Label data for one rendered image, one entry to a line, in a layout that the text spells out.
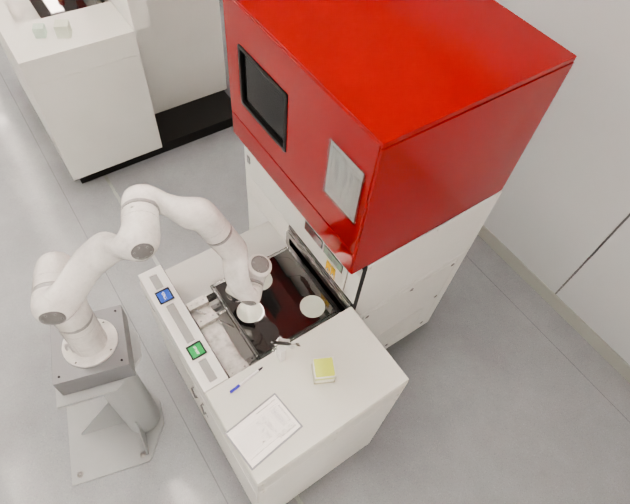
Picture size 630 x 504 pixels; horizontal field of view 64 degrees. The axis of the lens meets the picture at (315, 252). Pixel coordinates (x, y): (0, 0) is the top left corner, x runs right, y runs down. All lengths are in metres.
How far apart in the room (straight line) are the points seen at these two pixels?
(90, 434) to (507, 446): 2.12
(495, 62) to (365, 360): 1.05
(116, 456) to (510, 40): 2.44
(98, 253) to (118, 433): 1.49
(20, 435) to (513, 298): 2.84
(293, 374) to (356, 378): 0.22
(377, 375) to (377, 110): 0.94
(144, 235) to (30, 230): 2.31
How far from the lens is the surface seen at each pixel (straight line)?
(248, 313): 1.97
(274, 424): 1.74
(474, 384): 3.02
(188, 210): 1.39
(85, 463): 2.84
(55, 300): 1.60
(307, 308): 1.98
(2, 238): 3.67
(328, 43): 1.54
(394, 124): 1.30
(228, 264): 1.58
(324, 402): 1.78
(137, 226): 1.38
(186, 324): 1.91
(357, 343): 1.87
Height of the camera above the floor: 2.65
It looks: 55 degrees down
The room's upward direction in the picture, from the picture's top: 7 degrees clockwise
